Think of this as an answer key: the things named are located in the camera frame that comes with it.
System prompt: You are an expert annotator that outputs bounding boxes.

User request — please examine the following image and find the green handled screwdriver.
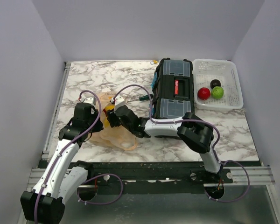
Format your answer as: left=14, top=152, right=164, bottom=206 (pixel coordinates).
left=129, top=94, right=154, bottom=102

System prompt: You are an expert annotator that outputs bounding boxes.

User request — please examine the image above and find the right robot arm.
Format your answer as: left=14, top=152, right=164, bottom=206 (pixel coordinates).
left=106, top=105, right=223, bottom=183

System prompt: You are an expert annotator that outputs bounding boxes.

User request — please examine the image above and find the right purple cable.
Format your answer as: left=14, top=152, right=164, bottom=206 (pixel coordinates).
left=112, top=84, right=251, bottom=203

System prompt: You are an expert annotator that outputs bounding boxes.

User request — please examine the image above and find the purple cable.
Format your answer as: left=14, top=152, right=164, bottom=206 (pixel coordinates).
left=112, top=84, right=251, bottom=203
left=34, top=90, right=124, bottom=222

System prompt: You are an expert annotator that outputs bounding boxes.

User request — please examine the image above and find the red fake apple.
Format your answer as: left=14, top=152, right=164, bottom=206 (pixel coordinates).
left=197, top=87, right=211, bottom=100

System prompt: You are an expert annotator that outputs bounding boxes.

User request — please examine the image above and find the black plastic toolbox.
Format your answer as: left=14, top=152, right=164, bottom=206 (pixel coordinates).
left=148, top=57, right=196, bottom=140

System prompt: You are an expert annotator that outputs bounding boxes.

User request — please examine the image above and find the orange translucent plastic bag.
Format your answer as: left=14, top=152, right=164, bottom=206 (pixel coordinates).
left=88, top=91, right=138, bottom=151

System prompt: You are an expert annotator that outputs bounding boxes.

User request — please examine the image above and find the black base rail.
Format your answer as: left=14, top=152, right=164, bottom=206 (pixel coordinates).
left=70, top=161, right=233, bottom=195

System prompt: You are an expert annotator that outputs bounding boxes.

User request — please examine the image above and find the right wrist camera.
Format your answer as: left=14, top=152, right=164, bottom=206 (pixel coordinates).
left=110, top=94, right=126, bottom=107

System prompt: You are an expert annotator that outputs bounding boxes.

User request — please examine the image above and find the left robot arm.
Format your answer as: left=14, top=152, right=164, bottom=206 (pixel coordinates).
left=20, top=102, right=103, bottom=224

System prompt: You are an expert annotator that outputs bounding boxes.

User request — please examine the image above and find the white plastic basket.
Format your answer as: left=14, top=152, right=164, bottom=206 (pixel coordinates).
left=192, top=59, right=243, bottom=111

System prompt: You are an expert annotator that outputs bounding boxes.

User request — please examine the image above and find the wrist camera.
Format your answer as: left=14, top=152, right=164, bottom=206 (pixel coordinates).
left=78, top=97, right=97, bottom=114
left=110, top=94, right=126, bottom=107

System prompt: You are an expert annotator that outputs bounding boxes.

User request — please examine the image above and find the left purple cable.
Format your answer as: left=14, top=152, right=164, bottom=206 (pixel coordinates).
left=34, top=90, right=124, bottom=222

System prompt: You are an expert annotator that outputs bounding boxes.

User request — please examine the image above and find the dark brown fake fruit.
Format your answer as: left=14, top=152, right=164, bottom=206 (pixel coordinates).
left=210, top=79, right=221, bottom=89

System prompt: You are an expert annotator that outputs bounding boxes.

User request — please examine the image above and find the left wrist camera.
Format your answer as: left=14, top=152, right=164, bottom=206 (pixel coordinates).
left=78, top=97, right=97, bottom=114

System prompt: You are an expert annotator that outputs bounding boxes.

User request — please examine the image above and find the green fake guava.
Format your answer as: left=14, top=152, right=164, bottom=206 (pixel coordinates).
left=211, top=86, right=224, bottom=99

